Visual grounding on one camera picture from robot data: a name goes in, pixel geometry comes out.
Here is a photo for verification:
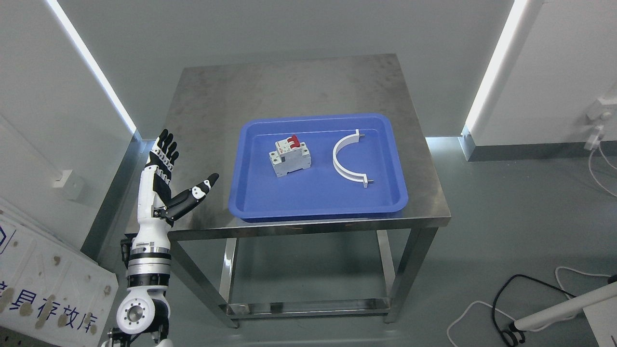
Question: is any black cable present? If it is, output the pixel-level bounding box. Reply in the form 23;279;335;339
492;274;577;346

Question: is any white wall socket box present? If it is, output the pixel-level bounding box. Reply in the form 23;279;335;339
52;170;86;202

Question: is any white power cable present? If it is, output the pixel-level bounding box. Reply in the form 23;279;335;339
588;140;617;199

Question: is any stainless steel table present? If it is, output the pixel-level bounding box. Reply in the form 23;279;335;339
165;53;451;329

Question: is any white semicircular pipe clamp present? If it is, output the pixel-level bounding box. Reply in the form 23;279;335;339
331;128;375;188

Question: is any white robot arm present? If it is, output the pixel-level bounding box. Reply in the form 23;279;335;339
102;238;174;347

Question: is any white circuit breaker red switch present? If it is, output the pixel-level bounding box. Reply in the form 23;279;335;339
268;134;311;177

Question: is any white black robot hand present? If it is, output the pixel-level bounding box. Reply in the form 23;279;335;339
132;128;219;248

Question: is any white sign board blue text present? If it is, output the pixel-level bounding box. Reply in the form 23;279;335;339
0;199;119;347

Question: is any blue plastic tray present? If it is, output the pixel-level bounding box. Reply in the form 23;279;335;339
228;113;409;221

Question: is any white wall power outlet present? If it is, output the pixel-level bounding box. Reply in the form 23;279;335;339
584;97;617;151

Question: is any white desk with leg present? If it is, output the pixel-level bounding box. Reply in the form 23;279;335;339
502;275;617;347

